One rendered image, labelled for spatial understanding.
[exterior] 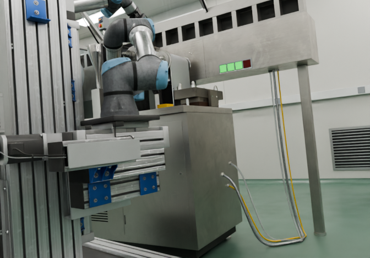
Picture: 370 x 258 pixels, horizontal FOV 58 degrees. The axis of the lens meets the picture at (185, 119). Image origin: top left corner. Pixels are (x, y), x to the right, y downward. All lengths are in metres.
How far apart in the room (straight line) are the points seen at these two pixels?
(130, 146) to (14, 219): 0.46
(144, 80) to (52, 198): 0.55
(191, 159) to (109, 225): 0.77
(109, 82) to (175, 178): 0.82
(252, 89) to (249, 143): 0.76
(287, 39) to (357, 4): 2.49
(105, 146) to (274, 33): 1.57
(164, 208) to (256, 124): 3.00
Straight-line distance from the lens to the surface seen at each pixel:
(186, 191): 1.92
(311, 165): 2.42
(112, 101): 1.30
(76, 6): 1.89
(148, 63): 1.36
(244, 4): 2.49
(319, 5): 4.81
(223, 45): 2.48
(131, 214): 2.19
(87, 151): 1.05
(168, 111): 1.91
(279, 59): 2.31
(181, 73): 2.39
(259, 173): 4.85
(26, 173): 1.30
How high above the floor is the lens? 0.72
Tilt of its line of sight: 3 degrees up
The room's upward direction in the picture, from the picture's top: 5 degrees counter-clockwise
